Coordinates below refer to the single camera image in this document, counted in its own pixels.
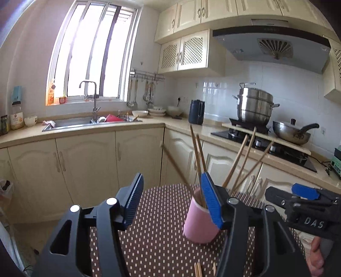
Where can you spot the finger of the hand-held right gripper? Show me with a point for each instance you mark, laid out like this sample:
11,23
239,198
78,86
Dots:
277,198
306,191

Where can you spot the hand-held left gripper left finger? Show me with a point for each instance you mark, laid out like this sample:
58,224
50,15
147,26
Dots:
134,197

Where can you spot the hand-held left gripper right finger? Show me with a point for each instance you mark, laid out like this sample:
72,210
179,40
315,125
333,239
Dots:
210,202

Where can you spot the pink cup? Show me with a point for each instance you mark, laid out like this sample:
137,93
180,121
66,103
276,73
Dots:
197,223

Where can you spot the brown wooden chopstick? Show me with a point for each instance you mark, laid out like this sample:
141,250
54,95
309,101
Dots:
175,166
195,154
258,159
247,151
201,154

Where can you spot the pale wooden chopstick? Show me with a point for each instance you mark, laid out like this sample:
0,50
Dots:
235,159

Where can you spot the pile of wooden chopsticks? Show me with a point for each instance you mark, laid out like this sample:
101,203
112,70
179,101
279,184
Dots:
198,269

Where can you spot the person's right hand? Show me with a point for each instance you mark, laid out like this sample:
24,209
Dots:
315,253

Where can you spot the black gas stove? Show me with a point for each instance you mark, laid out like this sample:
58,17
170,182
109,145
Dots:
290,157

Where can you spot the green electric device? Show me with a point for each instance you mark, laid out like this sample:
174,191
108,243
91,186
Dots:
337,162

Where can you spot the brown polka dot tablecloth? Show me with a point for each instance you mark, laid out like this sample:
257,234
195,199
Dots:
159,239

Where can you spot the cream lower kitchen cabinets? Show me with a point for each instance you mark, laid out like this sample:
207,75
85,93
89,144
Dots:
88,165

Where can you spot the cream kitchen cabinets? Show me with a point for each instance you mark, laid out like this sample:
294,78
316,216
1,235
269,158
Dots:
191,16
88,165

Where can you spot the metal wok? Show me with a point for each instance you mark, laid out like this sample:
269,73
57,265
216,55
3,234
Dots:
290,133

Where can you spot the red plastic basin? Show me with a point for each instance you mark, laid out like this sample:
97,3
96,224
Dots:
114,118

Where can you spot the wide white bowl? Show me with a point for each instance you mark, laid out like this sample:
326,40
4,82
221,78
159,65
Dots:
140,113

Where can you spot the stack of white bowls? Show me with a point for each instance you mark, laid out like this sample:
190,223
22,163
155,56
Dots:
157,111

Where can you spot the dark blue kettle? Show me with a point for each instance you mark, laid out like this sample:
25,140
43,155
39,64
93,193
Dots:
196,113

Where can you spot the metal ladle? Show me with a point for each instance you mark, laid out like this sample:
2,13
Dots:
129,104

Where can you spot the deep white bowl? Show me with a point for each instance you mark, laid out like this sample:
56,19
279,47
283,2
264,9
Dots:
174,111

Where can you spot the steel steamer pot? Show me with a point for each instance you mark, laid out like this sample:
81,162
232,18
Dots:
254,106

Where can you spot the metal spatula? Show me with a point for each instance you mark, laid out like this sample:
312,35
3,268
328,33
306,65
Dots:
151,102

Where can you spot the steel kitchen sink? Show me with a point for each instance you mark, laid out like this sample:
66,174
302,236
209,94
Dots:
72,123

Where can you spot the metal sink faucet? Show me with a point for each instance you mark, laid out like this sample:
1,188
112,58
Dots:
95,106

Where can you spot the metal skimmer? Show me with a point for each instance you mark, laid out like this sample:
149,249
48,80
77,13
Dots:
145,97

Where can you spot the pinkish white rag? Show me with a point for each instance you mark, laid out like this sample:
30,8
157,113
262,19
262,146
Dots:
49,123

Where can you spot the small red box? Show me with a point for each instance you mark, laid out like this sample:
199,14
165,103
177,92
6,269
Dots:
62,100

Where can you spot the small white bowl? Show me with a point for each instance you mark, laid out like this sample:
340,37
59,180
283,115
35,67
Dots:
30,121

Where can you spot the plastic bag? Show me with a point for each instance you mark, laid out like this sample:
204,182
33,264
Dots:
5,187

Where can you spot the orange bottle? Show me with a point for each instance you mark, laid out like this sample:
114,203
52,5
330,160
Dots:
51,96

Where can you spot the labelled glass jar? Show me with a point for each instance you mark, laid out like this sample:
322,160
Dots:
16,118

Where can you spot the grey range hood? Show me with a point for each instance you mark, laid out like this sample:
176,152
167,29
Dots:
271,53

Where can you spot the dark glass jar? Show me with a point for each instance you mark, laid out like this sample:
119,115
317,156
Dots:
4,125

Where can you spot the kitchen window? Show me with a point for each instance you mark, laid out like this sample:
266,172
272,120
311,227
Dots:
80,53

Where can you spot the light blue carton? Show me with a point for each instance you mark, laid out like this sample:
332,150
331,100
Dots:
16,93

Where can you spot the cream upper kitchen cabinets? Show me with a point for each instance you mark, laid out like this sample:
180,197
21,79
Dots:
191,16

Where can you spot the metal utensil rail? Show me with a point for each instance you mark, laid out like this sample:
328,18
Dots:
146,74

